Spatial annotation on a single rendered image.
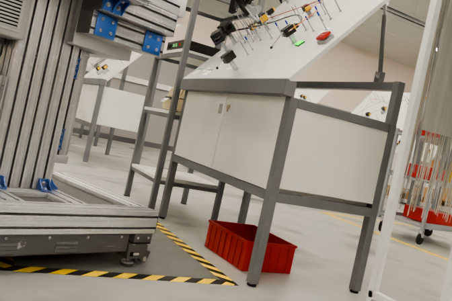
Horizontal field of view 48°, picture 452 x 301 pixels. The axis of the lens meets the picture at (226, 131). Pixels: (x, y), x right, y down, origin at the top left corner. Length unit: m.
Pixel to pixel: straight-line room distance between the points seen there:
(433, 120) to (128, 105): 3.82
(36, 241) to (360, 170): 1.39
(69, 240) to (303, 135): 1.01
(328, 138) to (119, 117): 3.54
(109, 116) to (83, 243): 3.61
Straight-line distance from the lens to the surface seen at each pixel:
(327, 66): 12.31
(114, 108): 5.46
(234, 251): 2.44
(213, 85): 2.70
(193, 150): 2.87
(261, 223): 2.14
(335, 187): 2.30
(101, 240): 1.96
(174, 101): 3.19
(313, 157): 2.20
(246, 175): 2.30
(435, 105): 2.25
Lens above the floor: 0.60
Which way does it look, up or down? level
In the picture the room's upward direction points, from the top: 12 degrees clockwise
